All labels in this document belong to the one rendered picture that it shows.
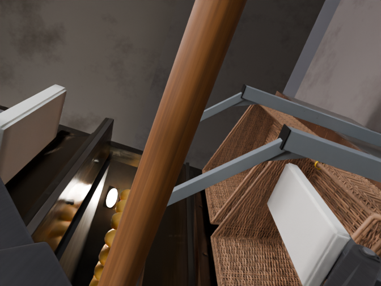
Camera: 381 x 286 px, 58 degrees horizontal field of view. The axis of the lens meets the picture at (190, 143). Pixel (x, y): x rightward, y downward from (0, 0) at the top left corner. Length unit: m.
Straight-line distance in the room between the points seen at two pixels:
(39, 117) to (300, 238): 0.13
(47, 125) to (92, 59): 3.13
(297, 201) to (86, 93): 3.25
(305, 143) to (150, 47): 2.62
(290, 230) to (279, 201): 0.02
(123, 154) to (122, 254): 1.62
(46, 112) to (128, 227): 0.12
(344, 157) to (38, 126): 0.64
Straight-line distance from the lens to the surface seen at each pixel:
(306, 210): 0.17
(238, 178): 1.85
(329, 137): 1.34
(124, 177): 1.94
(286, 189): 0.20
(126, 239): 0.27
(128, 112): 3.35
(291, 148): 0.69
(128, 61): 3.24
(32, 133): 0.17
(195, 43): 0.22
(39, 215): 0.98
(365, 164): 0.76
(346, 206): 1.12
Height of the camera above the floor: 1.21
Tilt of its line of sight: 8 degrees down
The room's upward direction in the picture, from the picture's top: 72 degrees counter-clockwise
